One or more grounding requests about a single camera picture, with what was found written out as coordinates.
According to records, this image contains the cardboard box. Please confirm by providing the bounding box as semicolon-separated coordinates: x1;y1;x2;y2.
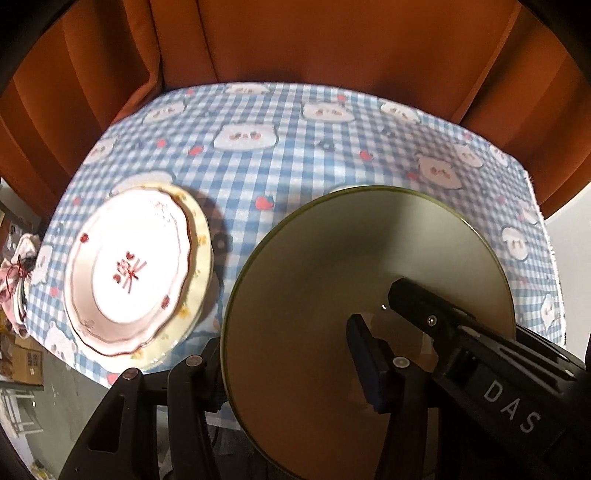
9;336;47;385

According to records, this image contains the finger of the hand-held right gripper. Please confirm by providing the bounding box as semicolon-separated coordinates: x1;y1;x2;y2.
388;278;476;370

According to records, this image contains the blue checked cartoon tablecloth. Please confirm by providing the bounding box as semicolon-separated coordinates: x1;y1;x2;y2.
23;82;566;416

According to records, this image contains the white metal rack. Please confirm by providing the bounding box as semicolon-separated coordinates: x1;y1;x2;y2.
0;387;43;438

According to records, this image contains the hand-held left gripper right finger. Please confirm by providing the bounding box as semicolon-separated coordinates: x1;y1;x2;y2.
346;314;444;480

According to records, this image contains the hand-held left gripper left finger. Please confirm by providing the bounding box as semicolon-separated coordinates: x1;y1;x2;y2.
59;339;227;480

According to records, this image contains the pink clothes pile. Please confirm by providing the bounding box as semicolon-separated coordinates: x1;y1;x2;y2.
0;233;43;334

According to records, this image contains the white bowl green floral pattern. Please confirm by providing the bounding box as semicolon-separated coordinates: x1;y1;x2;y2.
220;185;516;480

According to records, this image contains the white plate red scalloped rim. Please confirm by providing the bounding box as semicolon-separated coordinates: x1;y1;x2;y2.
64;187;194;357

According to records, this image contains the large cream floral plate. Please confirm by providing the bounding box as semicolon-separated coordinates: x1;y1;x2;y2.
69;182;215;372

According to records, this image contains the orange curtain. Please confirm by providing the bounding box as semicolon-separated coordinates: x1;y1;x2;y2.
0;0;591;222

